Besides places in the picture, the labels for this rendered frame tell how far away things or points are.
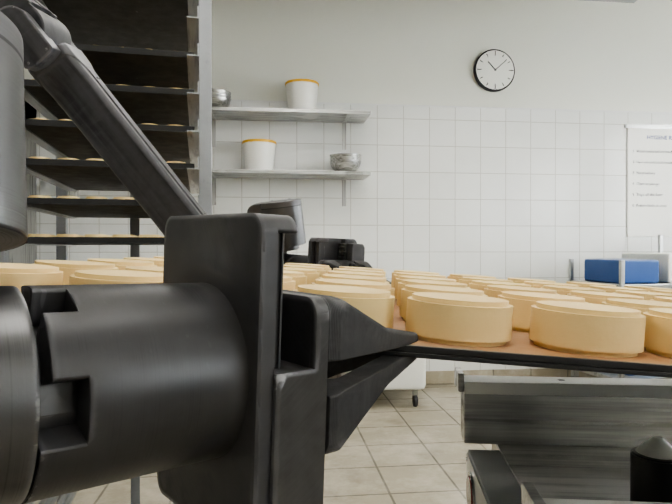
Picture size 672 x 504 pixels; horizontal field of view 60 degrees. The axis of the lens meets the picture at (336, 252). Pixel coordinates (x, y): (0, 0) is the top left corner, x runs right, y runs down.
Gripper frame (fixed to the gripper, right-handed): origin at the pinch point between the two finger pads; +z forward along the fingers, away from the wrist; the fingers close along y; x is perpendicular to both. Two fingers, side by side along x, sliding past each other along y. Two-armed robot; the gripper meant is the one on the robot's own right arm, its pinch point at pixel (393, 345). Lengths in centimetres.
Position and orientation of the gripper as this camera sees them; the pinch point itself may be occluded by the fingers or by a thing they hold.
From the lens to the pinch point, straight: 25.6
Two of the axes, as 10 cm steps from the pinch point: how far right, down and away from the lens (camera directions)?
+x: -6.5, -0.3, 7.6
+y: 0.3, -10.0, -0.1
